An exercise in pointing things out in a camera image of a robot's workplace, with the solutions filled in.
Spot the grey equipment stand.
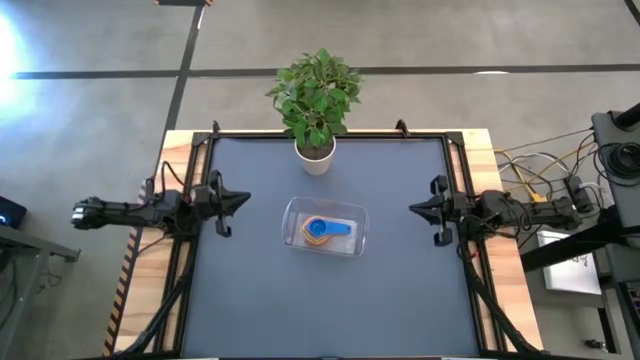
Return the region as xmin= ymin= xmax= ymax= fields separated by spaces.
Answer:
xmin=591 ymin=102 xmax=640 ymax=360

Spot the black device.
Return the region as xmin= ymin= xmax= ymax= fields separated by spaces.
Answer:
xmin=0 ymin=195 xmax=29 ymax=230

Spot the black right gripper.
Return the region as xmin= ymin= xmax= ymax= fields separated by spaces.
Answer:
xmin=408 ymin=174 xmax=474 ymax=247

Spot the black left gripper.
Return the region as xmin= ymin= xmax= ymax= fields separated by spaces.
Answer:
xmin=193 ymin=170 xmax=252 ymax=238

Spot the blue measuring cup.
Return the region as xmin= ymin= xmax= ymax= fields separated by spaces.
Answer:
xmin=306 ymin=217 xmax=353 ymax=239

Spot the black power strip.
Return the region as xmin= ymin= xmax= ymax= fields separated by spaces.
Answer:
xmin=564 ymin=174 xmax=595 ymax=215

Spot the white paper sheet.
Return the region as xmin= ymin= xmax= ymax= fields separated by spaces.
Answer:
xmin=536 ymin=228 xmax=604 ymax=296

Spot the black aluminium table frame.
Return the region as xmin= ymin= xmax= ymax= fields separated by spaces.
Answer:
xmin=119 ymin=118 xmax=544 ymax=360

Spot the orange measuring cup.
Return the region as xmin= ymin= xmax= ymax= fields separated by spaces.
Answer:
xmin=300 ymin=215 xmax=331 ymax=247

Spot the yellow cable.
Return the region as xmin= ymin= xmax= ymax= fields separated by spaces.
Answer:
xmin=499 ymin=148 xmax=581 ymax=204

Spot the green plant in cream pot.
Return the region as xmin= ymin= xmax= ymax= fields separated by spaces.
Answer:
xmin=264 ymin=47 xmax=364 ymax=177

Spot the grey desk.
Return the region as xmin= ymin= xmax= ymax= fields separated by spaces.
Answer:
xmin=0 ymin=224 xmax=81 ymax=360

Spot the yellow black hazard tape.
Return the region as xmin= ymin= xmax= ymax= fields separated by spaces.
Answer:
xmin=102 ymin=219 xmax=146 ymax=357

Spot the clear plastic basket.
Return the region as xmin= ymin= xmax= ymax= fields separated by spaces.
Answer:
xmin=281 ymin=196 xmax=370 ymax=258

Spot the black cable coil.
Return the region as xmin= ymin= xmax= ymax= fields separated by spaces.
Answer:
xmin=597 ymin=141 xmax=640 ymax=182

